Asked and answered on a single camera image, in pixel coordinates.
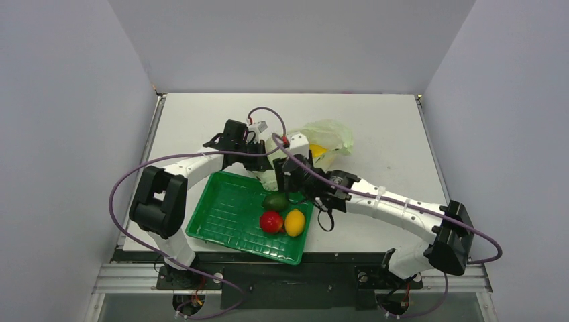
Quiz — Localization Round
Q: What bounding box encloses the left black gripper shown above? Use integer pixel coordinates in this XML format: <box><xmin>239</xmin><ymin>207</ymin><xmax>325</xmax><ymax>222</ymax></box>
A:
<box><xmin>235</xmin><ymin>140</ymin><xmax>274</xmax><ymax>172</ymax></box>

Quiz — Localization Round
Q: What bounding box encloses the fake avocado half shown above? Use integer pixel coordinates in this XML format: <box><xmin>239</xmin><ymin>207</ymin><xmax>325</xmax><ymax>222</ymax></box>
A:
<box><xmin>262</xmin><ymin>193</ymin><xmax>289</xmax><ymax>212</ymax></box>

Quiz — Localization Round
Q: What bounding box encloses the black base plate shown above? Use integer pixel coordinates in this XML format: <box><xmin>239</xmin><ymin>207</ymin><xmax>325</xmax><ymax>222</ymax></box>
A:
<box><xmin>111</xmin><ymin>251</ymin><xmax>468</xmax><ymax>311</ymax></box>

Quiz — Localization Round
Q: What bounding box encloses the red fake fruit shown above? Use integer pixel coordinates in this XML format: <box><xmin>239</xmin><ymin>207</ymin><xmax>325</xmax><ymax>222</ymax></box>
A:
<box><xmin>259</xmin><ymin>211</ymin><xmax>285</xmax><ymax>235</ymax></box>

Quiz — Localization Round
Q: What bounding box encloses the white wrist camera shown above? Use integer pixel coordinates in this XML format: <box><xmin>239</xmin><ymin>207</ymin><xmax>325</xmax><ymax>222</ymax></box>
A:
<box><xmin>246</xmin><ymin>121</ymin><xmax>268</xmax><ymax>143</ymax></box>
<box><xmin>287</xmin><ymin>133</ymin><xmax>309</xmax><ymax>157</ymax></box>

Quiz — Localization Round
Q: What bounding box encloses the yellow fake fruit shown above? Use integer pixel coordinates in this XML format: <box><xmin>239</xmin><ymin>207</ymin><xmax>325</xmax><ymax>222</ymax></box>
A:
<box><xmin>309</xmin><ymin>144</ymin><xmax>328</xmax><ymax>159</ymax></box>
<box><xmin>284</xmin><ymin>209</ymin><xmax>306</xmax><ymax>237</ymax></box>

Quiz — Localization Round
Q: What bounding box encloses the purple cable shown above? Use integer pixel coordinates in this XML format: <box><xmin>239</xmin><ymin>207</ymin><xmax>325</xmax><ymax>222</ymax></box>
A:
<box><xmin>109</xmin><ymin>106</ymin><xmax>288</xmax><ymax>320</ymax></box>
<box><xmin>272</xmin><ymin>133</ymin><xmax>503</xmax><ymax>319</ymax></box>

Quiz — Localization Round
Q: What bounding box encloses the translucent pale green plastic bag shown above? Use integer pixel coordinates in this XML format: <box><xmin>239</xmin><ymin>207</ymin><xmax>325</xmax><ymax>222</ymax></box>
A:
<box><xmin>258</xmin><ymin>119</ymin><xmax>355</xmax><ymax>192</ymax></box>

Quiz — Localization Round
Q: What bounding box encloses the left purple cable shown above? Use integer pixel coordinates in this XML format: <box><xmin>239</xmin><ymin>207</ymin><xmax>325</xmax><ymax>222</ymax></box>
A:
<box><xmin>109</xmin><ymin>106</ymin><xmax>288</xmax><ymax>320</ymax></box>

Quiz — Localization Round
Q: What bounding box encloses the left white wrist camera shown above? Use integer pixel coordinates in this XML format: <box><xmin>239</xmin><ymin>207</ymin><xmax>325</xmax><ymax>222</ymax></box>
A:
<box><xmin>246</xmin><ymin>121</ymin><xmax>268</xmax><ymax>143</ymax></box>

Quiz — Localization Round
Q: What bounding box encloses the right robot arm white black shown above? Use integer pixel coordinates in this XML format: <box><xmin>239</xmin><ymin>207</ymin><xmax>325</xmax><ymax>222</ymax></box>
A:
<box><xmin>273</xmin><ymin>154</ymin><xmax>474</xmax><ymax>286</ymax></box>

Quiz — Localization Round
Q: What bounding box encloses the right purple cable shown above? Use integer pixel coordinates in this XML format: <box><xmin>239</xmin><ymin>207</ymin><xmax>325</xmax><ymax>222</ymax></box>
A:
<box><xmin>272</xmin><ymin>133</ymin><xmax>503</xmax><ymax>319</ymax></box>

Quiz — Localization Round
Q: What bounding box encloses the green plastic tray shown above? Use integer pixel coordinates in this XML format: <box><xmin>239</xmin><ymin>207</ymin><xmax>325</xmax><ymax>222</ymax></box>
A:
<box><xmin>185</xmin><ymin>172</ymin><xmax>313</xmax><ymax>265</ymax></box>

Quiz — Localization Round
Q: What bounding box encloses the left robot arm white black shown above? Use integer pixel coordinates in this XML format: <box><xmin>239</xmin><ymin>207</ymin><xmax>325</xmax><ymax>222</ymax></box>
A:
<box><xmin>129</xmin><ymin>120</ymin><xmax>270</xmax><ymax>288</ymax></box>

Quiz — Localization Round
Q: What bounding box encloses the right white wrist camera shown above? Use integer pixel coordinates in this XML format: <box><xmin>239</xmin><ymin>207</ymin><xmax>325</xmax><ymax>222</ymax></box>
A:
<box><xmin>287</xmin><ymin>133</ymin><xmax>309</xmax><ymax>157</ymax></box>

